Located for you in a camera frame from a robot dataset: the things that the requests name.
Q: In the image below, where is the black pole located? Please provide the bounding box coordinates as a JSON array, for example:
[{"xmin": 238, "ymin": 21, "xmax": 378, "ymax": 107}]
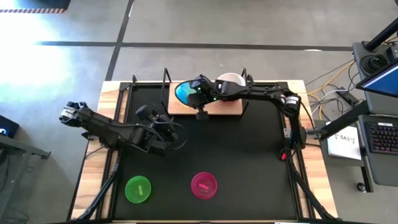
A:
[{"xmin": 365, "ymin": 18, "xmax": 398, "ymax": 52}]

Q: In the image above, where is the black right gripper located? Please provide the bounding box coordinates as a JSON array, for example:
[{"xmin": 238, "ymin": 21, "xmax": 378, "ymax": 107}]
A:
[{"xmin": 185, "ymin": 78, "xmax": 233, "ymax": 109}]

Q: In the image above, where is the grey computer desk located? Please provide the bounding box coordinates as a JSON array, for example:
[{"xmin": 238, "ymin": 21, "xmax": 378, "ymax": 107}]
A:
[{"xmin": 320, "ymin": 40, "xmax": 398, "ymax": 193}]

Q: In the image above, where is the computer monitor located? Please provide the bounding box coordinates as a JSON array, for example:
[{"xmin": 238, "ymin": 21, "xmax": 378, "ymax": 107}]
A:
[{"xmin": 356, "ymin": 60, "xmax": 398, "ymax": 99}]

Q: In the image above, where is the cream ribbed bowl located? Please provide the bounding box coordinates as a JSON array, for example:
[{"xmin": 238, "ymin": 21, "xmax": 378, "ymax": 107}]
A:
[{"xmin": 216, "ymin": 72, "xmax": 247, "ymax": 94}]

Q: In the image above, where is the black device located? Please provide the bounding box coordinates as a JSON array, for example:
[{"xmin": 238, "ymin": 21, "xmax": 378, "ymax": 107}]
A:
[{"xmin": 0, "ymin": 114, "xmax": 19, "ymax": 139}]

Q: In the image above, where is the pink translucent plastic bowl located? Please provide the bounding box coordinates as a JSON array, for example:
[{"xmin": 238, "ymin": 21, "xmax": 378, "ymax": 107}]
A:
[{"xmin": 190, "ymin": 171, "xmax": 218, "ymax": 200}]

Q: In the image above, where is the grey side table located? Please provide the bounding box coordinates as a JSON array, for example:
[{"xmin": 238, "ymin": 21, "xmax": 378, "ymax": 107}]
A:
[{"xmin": 0, "ymin": 133, "xmax": 52, "ymax": 218}]

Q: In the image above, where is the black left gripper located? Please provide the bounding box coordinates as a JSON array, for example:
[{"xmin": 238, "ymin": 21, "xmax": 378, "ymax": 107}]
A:
[{"xmin": 136, "ymin": 114, "xmax": 178, "ymax": 156}]

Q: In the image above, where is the black table mat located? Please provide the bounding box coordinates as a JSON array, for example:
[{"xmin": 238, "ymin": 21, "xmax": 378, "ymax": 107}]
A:
[{"xmin": 113, "ymin": 83, "xmax": 299, "ymax": 220}]

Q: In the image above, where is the black power strip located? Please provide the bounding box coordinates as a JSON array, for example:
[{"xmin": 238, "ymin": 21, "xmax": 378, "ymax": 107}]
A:
[{"xmin": 335, "ymin": 86, "xmax": 355, "ymax": 107}]

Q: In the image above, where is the hazard striped floor mat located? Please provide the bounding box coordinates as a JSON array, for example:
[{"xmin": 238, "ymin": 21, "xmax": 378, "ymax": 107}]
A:
[{"xmin": 0, "ymin": 0, "xmax": 72, "ymax": 14}]

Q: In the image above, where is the black aluminium rig frame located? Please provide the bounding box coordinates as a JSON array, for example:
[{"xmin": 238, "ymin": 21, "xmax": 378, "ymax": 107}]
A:
[{"xmin": 67, "ymin": 74, "xmax": 340, "ymax": 224}]

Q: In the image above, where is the white paper sign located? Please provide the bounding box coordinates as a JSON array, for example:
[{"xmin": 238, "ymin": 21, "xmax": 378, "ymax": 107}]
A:
[{"xmin": 326, "ymin": 125, "xmax": 362, "ymax": 161}]

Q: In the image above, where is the black backlit keyboard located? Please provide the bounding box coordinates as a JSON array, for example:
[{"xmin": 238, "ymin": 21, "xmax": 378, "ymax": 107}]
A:
[{"xmin": 363, "ymin": 121, "xmax": 398, "ymax": 156}]

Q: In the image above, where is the light wooden board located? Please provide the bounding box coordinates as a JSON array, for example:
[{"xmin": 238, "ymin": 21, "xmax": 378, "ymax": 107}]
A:
[{"xmin": 160, "ymin": 67, "xmax": 253, "ymax": 121}]

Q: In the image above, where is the yellow cable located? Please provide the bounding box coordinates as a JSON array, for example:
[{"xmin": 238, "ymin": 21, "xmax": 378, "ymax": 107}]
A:
[{"xmin": 306, "ymin": 60, "xmax": 355, "ymax": 121}]

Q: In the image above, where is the blue plastic plate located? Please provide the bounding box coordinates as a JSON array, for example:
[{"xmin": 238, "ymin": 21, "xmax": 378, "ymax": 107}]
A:
[{"xmin": 174, "ymin": 80, "xmax": 203, "ymax": 108}]

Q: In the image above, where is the white cable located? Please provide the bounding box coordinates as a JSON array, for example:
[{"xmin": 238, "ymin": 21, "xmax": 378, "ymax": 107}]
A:
[{"xmin": 310, "ymin": 89, "xmax": 346, "ymax": 116}]

